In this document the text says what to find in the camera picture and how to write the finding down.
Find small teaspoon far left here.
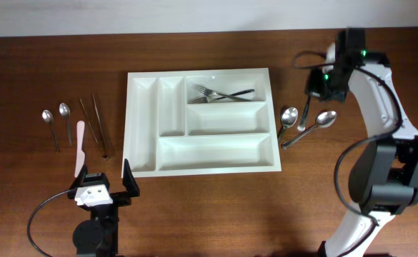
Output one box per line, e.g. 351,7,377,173
42,109,60,153

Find fork black handle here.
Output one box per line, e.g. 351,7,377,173
187,89,256,105

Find white cutlery tray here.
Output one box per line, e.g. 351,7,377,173
122,68,282,178

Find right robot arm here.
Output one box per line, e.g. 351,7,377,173
306,28,418,256

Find metal tweezers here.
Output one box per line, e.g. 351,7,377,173
78,94,110,160

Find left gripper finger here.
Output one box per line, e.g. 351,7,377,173
69,165,88,189
122,158,140,197

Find small teaspoon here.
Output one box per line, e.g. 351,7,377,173
59,103,72,146
42,109,60,153

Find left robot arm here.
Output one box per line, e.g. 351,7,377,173
68,159,140,256

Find large spoon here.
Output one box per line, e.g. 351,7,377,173
277,106,299,143
281,111,337,149

